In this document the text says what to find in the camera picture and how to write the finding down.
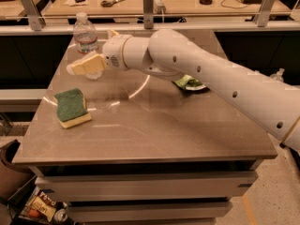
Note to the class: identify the metal bracket left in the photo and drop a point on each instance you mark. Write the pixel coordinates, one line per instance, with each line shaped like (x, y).
(35, 19)

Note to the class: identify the scissors on back desk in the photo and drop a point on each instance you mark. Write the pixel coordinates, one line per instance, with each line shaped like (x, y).
(108, 4)

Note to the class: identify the metal bracket right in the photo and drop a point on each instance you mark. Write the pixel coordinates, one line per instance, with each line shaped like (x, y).
(262, 18)

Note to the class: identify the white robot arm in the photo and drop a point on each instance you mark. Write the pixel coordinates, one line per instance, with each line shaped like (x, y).
(167, 54)

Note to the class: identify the metal bracket middle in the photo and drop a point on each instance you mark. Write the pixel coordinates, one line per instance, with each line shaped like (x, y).
(148, 19)

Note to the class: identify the green chip bag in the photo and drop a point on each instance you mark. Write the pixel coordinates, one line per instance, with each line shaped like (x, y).
(188, 83)

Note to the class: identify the brown bin at left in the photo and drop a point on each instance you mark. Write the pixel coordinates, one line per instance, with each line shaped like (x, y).
(12, 176)

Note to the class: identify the snack package on floor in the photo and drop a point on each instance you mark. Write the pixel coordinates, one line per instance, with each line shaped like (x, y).
(42, 205)

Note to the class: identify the clear plastic bag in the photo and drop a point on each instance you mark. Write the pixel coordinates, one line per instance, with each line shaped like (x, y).
(278, 76)

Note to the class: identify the metal bracket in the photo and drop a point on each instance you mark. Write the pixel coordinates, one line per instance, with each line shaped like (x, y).
(148, 19)
(262, 18)
(35, 19)

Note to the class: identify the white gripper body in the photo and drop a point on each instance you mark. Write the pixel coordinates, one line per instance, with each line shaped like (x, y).
(112, 52)

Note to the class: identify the clear plastic water bottle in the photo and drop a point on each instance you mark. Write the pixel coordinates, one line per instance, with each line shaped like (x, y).
(86, 39)

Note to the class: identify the green and yellow sponge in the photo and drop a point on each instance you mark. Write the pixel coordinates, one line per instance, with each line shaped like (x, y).
(71, 108)

